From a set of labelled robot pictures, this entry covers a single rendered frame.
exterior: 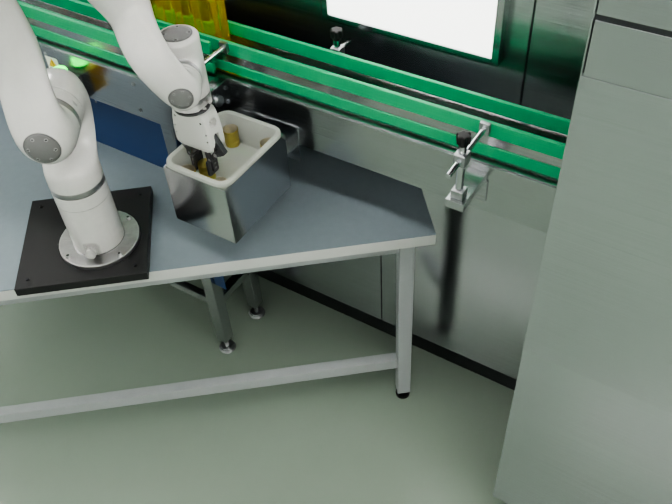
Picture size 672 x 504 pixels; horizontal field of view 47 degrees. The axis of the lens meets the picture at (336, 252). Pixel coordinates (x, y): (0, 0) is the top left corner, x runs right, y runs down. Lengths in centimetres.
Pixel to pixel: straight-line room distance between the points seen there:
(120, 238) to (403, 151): 69
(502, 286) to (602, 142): 94
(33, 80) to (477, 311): 132
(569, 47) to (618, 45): 48
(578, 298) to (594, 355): 15
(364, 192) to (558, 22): 65
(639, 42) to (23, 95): 108
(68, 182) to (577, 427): 120
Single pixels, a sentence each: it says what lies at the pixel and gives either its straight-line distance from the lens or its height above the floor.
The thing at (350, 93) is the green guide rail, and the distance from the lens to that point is 167.
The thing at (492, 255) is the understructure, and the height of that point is 58.
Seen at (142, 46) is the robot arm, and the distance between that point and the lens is 147.
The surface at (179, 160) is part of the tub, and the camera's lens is 173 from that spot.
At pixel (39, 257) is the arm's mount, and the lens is 194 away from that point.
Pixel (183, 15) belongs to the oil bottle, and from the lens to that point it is 190.
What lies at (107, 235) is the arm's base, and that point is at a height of 83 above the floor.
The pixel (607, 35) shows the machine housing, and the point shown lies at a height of 148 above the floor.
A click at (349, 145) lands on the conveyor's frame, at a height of 98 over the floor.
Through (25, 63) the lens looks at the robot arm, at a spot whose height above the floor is 129.
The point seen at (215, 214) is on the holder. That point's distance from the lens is 170.
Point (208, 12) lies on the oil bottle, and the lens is 184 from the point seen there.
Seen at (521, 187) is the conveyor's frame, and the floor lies 102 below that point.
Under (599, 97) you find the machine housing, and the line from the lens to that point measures 120.
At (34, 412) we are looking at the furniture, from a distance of 241.
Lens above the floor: 205
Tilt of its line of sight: 46 degrees down
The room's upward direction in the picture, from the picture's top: 4 degrees counter-clockwise
